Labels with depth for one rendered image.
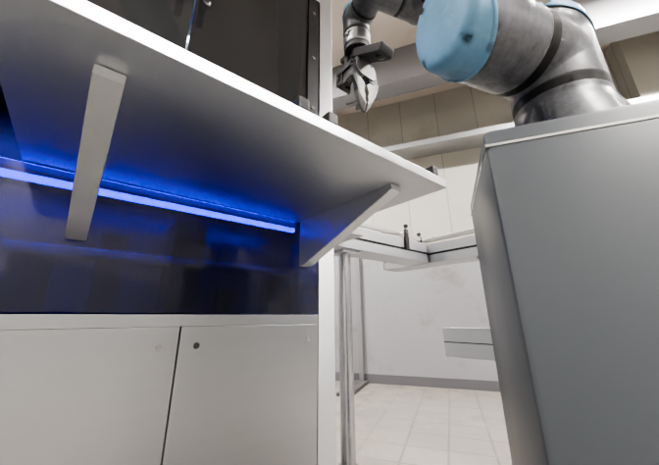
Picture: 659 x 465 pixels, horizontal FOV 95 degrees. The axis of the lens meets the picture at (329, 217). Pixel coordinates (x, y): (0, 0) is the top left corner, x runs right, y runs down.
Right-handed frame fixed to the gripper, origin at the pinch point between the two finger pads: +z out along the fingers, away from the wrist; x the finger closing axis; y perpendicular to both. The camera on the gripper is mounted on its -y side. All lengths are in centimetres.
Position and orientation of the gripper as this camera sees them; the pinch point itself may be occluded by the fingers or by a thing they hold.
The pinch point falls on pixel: (366, 106)
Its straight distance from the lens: 81.3
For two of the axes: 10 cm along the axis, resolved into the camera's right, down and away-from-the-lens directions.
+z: 0.1, 9.5, -3.1
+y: -6.3, 2.5, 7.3
